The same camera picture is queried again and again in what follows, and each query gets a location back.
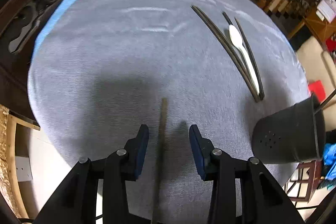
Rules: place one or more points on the wall calendar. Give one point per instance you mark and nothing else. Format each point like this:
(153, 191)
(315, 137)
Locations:
(326, 10)

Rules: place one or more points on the white plastic spoon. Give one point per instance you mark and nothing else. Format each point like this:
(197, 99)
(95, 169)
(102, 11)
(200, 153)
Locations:
(237, 41)

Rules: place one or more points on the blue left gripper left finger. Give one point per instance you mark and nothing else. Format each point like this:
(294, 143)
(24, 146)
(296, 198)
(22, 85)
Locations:
(135, 154)

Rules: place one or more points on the grey table cloth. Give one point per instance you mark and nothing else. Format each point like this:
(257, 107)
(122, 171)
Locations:
(104, 67)

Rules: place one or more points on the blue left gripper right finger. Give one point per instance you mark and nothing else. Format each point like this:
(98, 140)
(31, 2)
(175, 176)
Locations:
(202, 150)

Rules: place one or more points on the cream leather sofa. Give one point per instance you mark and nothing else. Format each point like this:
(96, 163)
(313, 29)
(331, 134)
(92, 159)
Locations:
(317, 64)

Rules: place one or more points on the black utensil holder cup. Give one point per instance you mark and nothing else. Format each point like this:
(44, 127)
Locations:
(295, 134)

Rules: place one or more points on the red child chair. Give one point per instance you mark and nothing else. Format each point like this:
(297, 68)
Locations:
(318, 90)

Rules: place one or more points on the dark chopstick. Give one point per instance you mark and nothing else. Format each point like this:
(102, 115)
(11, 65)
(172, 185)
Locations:
(159, 159)
(225, 50)
(252, 58)
(229, 21)
(228, 48)

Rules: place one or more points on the wooden stair railing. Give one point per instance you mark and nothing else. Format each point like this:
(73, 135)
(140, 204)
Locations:
(295, 9)

